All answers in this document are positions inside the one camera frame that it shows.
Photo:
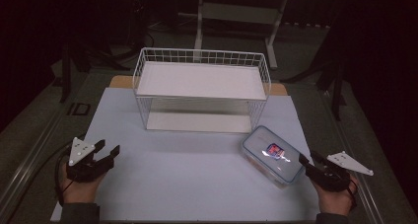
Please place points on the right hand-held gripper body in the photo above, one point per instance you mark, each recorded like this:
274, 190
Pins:
335, 173

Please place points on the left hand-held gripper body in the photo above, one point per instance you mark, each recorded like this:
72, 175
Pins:
82, 164

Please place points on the clear plastic food container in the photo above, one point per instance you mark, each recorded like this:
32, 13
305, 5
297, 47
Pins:
273, 157

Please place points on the person's left hand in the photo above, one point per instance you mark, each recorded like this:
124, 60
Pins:
79, 190

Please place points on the person's right hand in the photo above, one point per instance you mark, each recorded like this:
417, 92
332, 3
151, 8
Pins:
335, 201

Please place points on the black floor socket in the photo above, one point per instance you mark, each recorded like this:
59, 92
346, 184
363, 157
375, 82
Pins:
79, 109

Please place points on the black tripod stand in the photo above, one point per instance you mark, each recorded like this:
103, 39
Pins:
332, 76
82, 53

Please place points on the white metal stand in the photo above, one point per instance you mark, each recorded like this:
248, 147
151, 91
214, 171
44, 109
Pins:
240, 16

